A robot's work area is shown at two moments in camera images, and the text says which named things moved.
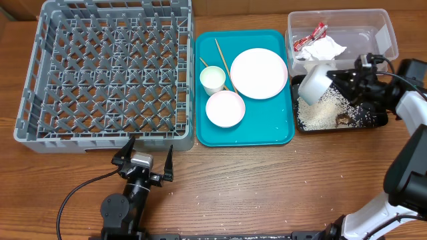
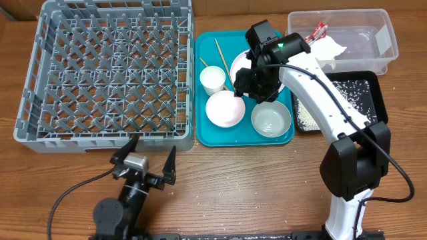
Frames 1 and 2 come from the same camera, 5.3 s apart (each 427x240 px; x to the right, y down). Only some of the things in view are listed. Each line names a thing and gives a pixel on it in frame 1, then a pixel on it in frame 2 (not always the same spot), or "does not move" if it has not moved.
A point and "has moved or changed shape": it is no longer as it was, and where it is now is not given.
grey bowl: [315, 81] has moved or changed shape
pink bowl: [225, 109] does not move
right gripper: [352, 84] to [250, 83]
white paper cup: [213, 79] does not move
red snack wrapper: [319, 33] does not move
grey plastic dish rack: [106, 72] does not move
